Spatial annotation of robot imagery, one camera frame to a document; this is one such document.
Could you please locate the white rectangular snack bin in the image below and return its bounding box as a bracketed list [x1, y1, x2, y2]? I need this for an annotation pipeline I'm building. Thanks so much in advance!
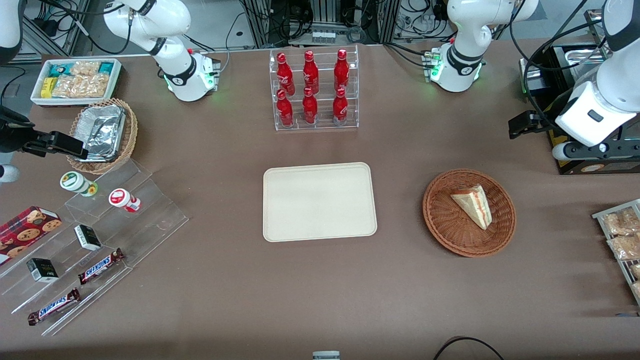
[30, 58, 123, 107]

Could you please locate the red lid yoghurt bottle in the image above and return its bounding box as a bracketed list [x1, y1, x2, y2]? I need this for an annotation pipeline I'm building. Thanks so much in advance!
[108, 188, 142, 214]

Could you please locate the triangular sandwich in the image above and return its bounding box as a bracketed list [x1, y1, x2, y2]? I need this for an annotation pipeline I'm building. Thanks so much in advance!
[450, 184, 493, 231]

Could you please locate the light wicker basket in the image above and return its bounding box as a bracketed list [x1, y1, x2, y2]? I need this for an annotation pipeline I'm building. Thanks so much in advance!
[66, 98, 138, 175]

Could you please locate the aluminium foil container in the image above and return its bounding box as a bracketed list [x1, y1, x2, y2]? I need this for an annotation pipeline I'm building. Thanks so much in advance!
[74, 104, 127, 162]

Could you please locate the green lid yoghurt bottle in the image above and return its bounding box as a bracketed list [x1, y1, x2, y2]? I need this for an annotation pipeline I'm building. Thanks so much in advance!
[60, 171, 99, 197]

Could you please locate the black floor cable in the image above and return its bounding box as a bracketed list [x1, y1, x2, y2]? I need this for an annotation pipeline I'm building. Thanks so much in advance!
[432, 336, 506, 360]

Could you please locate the red cookie box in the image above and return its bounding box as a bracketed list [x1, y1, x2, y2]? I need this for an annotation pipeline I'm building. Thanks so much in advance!
[0, 206, 63, 266]

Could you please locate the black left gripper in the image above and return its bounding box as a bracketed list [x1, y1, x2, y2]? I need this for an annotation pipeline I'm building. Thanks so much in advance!
[509, 112, 564, 140]

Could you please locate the small black carton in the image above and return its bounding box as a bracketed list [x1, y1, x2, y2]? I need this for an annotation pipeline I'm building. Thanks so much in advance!
[26, 258, 59, 283]
[74, 224, 102, 251]

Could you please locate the brown wicker basket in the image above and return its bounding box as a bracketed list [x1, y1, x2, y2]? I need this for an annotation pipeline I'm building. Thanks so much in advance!
[422, 169, 517, 258]

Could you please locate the clear acrylic stepped shelf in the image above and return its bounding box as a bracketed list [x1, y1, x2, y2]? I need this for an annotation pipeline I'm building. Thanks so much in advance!
[0, 159, 190, 337]

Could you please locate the beige plastic tray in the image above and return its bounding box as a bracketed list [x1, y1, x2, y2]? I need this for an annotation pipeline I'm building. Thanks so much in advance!
[263, 162, 378, 243]

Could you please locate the clear bag of snacks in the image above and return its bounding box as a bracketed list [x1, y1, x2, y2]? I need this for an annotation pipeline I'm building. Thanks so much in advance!
[52, 61, 109, 99]

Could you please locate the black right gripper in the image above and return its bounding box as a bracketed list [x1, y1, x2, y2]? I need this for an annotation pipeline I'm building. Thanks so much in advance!
[0, 106, 89, 161]

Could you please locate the clear acrylic bottle rack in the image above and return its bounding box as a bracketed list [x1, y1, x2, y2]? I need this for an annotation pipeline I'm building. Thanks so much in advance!
[269, 45, 360, 132]

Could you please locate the black hot dog machine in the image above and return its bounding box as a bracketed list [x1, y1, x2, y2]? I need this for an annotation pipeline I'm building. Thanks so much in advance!
[519, 42, 640, 175]

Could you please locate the snickers chocolate bar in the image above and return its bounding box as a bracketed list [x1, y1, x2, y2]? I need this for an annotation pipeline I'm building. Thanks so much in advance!
[27, 288, 81, 326]
[78, 248, 126, 286]

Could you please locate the clear bag of pastries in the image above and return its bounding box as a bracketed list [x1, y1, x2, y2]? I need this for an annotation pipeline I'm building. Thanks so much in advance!
[607, 234, 640, 261]
[602, 207, 640, 236]

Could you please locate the red cola bottle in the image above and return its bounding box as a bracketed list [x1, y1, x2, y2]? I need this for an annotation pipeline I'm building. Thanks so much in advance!
[302, 87, 319, 125]
[276, 52, 296, 97]
[334, 49, 350, 92]
[276, 89, 294, 128]
[303, 50, 320, 95]
[332, 87, 349, 126]

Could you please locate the metal wire rack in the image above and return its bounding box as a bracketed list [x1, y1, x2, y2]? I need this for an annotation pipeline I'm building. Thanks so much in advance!
[592, 199, 640, 306]

